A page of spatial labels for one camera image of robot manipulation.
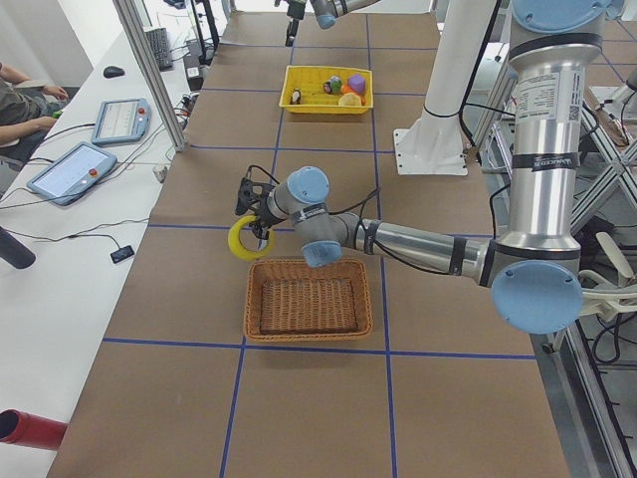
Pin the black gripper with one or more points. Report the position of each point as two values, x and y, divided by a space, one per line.
262 214
297 10

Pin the yellow tape roll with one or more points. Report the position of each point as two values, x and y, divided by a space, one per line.
238 249

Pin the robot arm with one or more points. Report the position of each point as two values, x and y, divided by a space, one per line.
532 269
326 13

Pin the brown wicker basket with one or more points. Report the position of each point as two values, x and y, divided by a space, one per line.
288 301

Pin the yellow woven basket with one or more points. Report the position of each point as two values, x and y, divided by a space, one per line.
309 80

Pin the small black labelled can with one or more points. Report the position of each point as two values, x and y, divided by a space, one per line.
332 86

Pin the toy panda figure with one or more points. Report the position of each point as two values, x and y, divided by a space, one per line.
296 97

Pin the purple foam block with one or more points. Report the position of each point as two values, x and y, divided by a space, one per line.
356 84

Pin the small black device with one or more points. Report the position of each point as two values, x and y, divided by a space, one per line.
121 254

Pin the black keyboard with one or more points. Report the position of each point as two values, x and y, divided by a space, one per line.
157 39

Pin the blue teach pendant far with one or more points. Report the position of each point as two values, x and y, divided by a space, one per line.
121 121

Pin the blue teach pendant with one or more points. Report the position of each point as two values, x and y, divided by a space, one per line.
69 177
121 121

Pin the black computer mouse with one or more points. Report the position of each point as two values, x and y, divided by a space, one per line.
111 72

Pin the blue teach pendant near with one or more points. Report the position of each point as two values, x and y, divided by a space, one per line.
69 177

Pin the seated person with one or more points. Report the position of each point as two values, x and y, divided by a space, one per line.
26 116

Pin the red cylinder bottle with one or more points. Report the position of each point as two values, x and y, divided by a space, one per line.
29 430

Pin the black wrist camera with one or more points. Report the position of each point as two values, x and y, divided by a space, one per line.
248 196

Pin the aluminium frame post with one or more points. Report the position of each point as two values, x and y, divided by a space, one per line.
133 29

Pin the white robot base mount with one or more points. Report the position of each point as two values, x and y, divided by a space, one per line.
433 145

